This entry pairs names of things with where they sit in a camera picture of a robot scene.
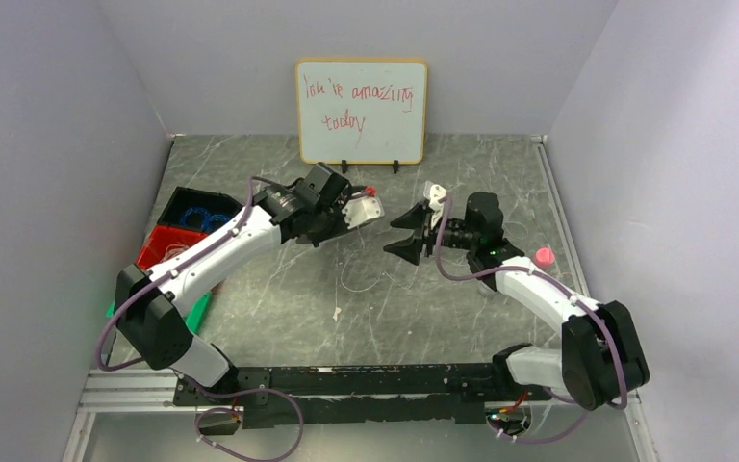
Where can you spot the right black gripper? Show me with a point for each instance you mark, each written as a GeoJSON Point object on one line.
{"type": "Point", "coordinates": [424, 229]}

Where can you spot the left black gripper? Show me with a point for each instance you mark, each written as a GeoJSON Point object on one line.
{"type": "Point", "coordinates": [329, 225]}

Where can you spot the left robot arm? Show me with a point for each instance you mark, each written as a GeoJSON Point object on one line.
{"type": "Point", "coordinates": [150, 305]}

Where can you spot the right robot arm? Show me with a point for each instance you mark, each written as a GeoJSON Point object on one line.
{"type": "Point", "coordinates": [600, 360]}

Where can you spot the clear round container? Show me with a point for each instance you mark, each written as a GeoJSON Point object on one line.
{"type": "Point", "coordinates": [486, 289]}

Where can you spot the black bin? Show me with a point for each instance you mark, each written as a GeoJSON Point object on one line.
{"type": "Point", "coordinates": [198, 210]}

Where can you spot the yellow-framed whiteboard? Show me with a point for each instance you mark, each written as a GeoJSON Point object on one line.
{"type": "Point", "coordinates": [361, 111]}

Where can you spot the pink-capped bottle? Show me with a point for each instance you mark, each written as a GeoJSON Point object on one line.
{"type": "Point", "coordinates": [544, 258]}

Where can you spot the green bin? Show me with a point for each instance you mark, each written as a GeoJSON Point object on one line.
{"type": "Point", "coordinates": [193, 319]}

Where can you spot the red bin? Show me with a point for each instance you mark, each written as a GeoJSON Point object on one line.
{"type": "Point", "coordinates": [165, 242]}

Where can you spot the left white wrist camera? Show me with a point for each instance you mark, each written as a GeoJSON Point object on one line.
{"type": "Point", "coordinates": [362, 208]}

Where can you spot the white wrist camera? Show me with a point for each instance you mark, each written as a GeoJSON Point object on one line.
{"type": "Point", "coordinates": [362, 208]}
{"type": "Point", "coordinates": [434, 199]}

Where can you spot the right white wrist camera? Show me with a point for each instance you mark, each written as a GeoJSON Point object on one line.
{"type": "Point", "coordinates": [434, 199]}

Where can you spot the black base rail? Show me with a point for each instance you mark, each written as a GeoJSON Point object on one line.
{"type": "Point", "coordinates": [460, 392]}

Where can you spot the aluminium frame rail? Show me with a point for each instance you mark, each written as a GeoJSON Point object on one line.
{"type": "Point", "coordinates": [134, 387]}

